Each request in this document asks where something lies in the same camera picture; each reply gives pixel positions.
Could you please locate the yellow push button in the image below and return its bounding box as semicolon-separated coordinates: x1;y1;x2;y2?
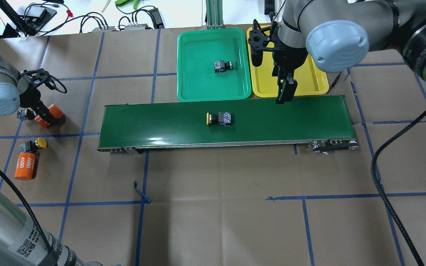
206;112;232;127
19;137;48;153

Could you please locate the yellow plastic tray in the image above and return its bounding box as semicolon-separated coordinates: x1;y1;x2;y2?
247;44;329;98

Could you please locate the green conveyor belt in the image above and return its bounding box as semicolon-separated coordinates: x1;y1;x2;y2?
97;95;359;154

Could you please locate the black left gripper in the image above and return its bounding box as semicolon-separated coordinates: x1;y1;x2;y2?
19;69;56;111

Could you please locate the green plastic clip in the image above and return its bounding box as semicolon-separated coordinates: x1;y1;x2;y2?
115;0;155;13

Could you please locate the aluminium frame post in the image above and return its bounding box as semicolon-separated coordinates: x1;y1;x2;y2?
206;0;225;29

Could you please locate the green push button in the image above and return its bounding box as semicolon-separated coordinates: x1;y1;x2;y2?
213;60;234;74
17;108;37;121

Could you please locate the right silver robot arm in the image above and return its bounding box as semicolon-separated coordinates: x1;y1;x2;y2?
248;0;426;104

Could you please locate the black braided cable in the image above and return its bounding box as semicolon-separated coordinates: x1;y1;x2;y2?
371;97;426;266

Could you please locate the black power adapter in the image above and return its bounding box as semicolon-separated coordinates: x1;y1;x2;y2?
149;7;165;29

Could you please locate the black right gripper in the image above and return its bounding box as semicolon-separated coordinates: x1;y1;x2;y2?
248;20;308;105

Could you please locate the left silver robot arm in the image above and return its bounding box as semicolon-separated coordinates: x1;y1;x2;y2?
0;54;100;266

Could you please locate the orange cylinder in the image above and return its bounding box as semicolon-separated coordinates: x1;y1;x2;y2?
34;104;64;128
14;153;37;181

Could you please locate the green plastic tray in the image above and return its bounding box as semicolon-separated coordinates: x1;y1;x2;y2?
176;28;252;102

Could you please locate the wooden chopstick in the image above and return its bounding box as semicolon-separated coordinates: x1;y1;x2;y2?
100;0;111;13

